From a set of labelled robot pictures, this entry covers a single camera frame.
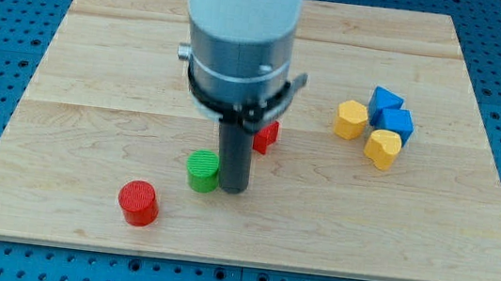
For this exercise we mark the red star block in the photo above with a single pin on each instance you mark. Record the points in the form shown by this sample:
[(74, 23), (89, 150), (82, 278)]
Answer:
[(264, 138)]

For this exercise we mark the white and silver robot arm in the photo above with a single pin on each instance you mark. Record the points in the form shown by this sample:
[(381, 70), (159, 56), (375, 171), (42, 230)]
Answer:
[(239, 53)]

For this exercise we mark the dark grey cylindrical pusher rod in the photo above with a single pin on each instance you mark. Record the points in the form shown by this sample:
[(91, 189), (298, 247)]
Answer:
[(235, 146)]

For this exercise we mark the green cylinder block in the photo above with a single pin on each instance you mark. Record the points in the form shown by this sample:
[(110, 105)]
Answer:
[(202, 167)]

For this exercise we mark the yellow hexagon block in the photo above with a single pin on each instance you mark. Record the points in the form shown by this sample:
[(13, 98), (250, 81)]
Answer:
[(351, 119)]

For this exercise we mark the red cylinder block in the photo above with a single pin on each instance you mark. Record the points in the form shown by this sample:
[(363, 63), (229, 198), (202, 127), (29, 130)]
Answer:
[(138, 203)]

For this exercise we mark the yellow heart block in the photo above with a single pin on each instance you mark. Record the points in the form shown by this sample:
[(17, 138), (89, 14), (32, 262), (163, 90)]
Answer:
[(382, 148)]

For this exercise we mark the light wooden board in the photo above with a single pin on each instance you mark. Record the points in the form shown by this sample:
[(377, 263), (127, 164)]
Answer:
[(109, 104)]

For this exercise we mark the blue triangle block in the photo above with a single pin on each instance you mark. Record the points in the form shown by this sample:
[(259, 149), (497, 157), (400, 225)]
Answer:
[(382, 99)]

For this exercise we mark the blue cube block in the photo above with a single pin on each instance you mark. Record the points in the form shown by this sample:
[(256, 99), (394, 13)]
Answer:
[(398, 121)]

